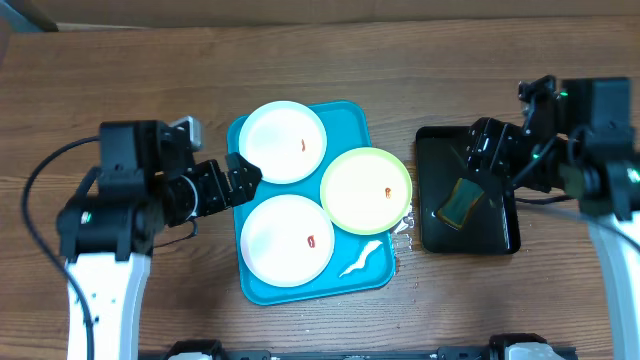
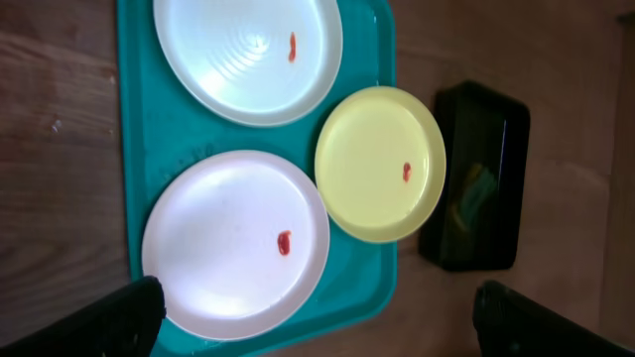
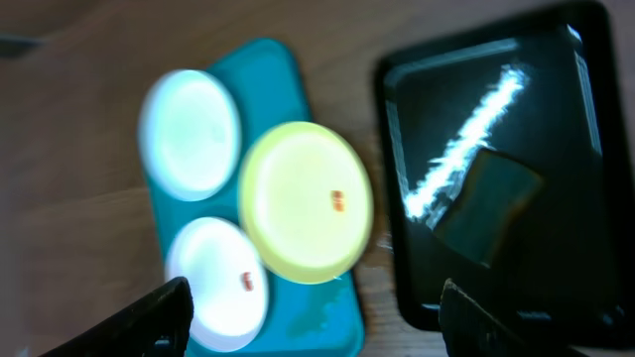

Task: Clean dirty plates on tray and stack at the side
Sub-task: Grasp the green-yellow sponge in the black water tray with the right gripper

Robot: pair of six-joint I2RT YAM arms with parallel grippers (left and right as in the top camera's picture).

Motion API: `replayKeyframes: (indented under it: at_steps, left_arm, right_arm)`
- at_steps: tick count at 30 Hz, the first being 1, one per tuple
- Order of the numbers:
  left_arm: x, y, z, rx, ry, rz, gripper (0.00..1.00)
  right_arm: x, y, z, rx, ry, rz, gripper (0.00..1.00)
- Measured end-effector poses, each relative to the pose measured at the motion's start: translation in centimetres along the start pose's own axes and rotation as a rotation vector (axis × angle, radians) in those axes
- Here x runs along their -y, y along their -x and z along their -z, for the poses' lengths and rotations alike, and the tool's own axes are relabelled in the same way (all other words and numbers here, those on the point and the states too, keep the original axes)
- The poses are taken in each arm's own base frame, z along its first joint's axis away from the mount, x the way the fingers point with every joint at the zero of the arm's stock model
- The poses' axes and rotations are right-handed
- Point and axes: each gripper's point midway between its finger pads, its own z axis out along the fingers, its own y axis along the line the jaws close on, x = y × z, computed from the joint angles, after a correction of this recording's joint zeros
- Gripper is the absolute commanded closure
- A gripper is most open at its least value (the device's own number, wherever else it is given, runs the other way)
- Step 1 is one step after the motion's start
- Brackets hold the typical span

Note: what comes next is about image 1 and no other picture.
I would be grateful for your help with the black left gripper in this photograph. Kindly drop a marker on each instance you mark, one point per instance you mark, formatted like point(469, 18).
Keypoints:
point(214, 175)

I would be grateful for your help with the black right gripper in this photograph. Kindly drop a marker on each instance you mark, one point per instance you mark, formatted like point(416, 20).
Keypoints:
point(482, 147)

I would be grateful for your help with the white plate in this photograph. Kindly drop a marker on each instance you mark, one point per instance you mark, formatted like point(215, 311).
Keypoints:
point(287, 241)
point(286, 140)

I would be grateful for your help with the green yellow sponge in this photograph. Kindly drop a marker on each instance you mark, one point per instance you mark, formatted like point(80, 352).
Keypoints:
point(457, 208)

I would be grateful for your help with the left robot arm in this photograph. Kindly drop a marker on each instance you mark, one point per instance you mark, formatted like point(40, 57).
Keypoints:
point(147, 180)

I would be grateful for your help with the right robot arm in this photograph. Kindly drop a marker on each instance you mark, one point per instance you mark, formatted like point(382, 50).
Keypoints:
point(577, 137)

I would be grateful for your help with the black rectangular tray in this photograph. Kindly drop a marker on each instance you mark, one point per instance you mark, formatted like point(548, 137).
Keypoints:
point(441, 159)

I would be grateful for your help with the teal plastic tray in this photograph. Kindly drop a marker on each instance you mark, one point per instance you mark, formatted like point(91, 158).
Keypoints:
point(346, 128)

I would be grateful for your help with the light green plate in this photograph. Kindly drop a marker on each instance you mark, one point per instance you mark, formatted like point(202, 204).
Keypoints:
point(366, 191)

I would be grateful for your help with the white soap smear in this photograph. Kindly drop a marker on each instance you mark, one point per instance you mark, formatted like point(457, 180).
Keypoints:
point(360, 262)

